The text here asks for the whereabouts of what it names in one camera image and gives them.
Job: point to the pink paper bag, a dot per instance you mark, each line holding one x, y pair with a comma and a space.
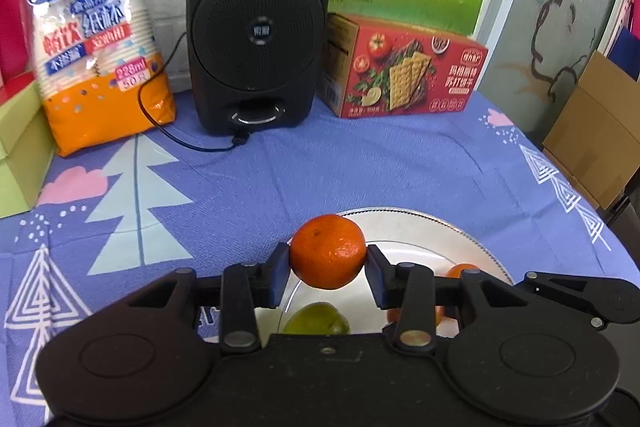
12, 7

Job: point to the flat cardboard box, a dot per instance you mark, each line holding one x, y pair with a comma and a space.
595, 132

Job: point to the orange paper cup pack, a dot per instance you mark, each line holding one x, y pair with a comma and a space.
95, 32

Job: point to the large mandarin orange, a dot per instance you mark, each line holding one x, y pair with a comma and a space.
327, 252

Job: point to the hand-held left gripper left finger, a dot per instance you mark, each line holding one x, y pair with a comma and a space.
277, 277

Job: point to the cartoon wall panel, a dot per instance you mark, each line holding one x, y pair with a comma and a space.
560, 7

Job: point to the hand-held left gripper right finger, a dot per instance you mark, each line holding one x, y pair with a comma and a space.
377, 279

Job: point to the white plate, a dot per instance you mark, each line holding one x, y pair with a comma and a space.
440, 242

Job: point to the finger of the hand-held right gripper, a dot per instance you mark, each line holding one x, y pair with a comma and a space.
600, 299

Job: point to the blue printed tablecloth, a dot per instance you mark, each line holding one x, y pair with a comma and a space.
225, 197

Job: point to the black speaker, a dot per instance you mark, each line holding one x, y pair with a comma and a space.
257, 22

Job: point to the green shoebox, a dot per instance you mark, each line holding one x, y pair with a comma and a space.
20, 157

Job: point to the red cracker box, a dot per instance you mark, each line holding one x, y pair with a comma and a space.
405, 67

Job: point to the green fruit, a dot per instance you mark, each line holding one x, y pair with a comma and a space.
316, 319

